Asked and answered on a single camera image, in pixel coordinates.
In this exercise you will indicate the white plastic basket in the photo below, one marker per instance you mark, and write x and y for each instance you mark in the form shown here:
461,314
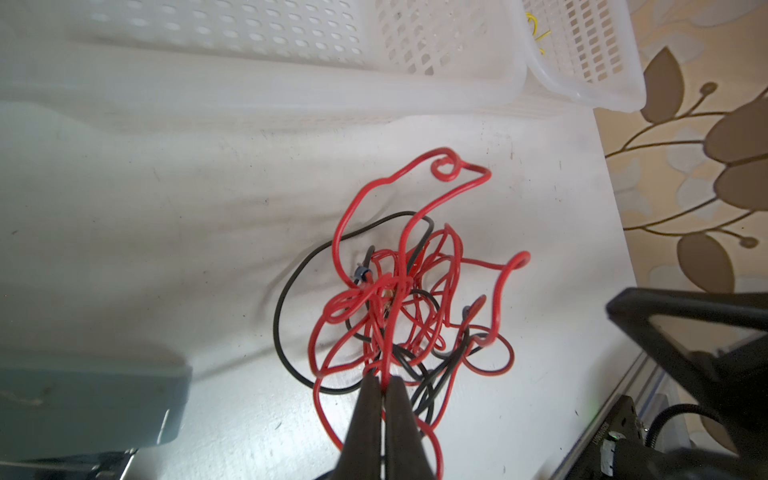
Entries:
582,51
271,64

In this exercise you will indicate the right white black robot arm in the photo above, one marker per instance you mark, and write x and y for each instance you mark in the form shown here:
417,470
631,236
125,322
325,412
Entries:
620,450

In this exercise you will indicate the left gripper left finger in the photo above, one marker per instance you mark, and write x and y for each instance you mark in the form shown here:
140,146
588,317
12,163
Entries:
360,456

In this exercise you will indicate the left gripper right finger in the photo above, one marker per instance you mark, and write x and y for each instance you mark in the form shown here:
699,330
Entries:
405,457

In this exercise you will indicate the middle white plastic basket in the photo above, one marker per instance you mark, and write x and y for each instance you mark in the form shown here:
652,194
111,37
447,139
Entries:
271,64

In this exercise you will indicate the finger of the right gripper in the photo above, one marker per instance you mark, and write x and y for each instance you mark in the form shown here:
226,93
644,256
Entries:
672,336

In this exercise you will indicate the right white plastic basket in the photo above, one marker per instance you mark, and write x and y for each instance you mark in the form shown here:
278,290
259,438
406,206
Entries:
582,51

